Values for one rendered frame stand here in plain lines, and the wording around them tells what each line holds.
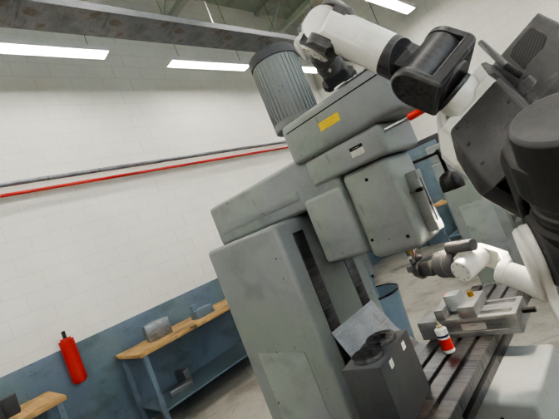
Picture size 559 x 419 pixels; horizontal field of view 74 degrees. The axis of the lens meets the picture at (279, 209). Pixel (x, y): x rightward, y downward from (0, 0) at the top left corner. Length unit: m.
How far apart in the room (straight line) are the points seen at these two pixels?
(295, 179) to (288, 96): 0.32
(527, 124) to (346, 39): 0.49
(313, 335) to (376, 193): 0.59
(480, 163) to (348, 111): 0.61
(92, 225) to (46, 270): 0.74
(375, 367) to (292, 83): 1.02
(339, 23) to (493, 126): 0.40
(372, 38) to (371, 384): 0.84
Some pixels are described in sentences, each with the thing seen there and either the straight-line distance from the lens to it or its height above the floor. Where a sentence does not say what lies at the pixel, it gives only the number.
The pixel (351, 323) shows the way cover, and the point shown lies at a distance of 1.62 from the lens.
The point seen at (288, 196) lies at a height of 1.64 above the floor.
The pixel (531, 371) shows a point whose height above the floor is 0.85.
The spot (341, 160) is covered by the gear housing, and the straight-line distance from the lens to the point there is 1.31.
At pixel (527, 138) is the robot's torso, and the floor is 1.53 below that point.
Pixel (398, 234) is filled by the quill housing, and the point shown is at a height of 1.37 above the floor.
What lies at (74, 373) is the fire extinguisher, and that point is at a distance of 4.86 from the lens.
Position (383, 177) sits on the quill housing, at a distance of 1.26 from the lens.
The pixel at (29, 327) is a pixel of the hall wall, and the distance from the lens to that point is 4.92.
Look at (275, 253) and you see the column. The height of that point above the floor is 1.45.
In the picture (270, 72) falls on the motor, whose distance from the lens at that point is 1.53.
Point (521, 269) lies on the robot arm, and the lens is 1.17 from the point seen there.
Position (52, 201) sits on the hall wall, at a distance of 5.22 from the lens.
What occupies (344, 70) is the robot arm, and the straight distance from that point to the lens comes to 1.35.
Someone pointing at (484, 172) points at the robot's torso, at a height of 1.49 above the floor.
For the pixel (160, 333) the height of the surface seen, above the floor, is 0.92.
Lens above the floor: 1.53
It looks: 3 degrees up
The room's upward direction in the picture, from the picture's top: 22 degrees counter-clockwise
